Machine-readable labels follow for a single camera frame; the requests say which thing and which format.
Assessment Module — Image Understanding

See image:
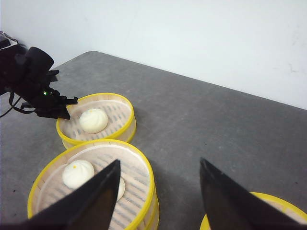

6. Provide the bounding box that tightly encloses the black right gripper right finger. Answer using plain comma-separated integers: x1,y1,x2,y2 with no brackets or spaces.
200,157,307,230

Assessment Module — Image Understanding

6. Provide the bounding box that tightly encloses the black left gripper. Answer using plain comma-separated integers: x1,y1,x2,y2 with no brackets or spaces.
20,69,78,120

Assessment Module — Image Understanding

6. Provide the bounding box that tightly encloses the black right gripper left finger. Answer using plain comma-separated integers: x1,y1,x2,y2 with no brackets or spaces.
0,160,120,230

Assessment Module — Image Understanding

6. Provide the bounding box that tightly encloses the bamboo steamer basket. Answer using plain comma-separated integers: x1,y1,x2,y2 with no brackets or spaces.
56,92,136,149
27,139,159,230

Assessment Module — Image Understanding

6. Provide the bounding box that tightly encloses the woven bamboo steamer lid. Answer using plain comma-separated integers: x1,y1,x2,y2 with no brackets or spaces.
199,191,307,230

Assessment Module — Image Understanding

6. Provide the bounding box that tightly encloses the white bun in left basket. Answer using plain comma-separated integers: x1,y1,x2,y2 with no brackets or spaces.
79,109,108,134

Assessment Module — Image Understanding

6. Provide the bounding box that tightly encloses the white bun with orange dot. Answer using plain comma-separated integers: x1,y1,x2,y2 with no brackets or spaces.
62,160,94,189

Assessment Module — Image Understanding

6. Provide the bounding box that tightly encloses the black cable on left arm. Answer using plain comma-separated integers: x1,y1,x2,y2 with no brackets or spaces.
0,92,24,118

